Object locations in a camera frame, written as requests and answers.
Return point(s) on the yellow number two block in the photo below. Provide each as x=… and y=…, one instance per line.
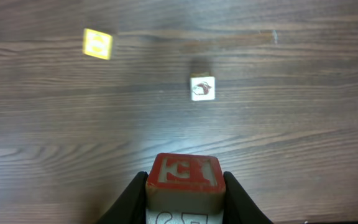
x=97, y=44

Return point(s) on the bird picture blue-sided block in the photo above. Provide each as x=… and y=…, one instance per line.
x=202, y=86

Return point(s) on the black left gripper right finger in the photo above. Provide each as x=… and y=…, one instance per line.
x=239, y=208

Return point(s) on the red-sided wooden block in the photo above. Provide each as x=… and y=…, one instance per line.
x=185, y=189

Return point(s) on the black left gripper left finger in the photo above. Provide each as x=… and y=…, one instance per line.
x=130, y=207

